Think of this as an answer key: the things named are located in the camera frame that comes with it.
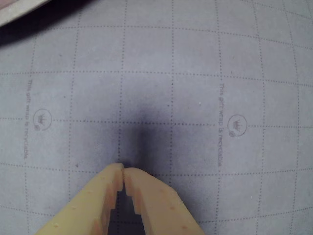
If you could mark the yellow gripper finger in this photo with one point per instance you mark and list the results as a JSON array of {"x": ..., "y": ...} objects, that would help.
[
  {"x": 161, "y": 210},
  {"x": 83, "y": 205}
]

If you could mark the gift wrap paper sheet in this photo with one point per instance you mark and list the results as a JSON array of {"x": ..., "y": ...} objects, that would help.
[{"x": 195, "y": 73}]

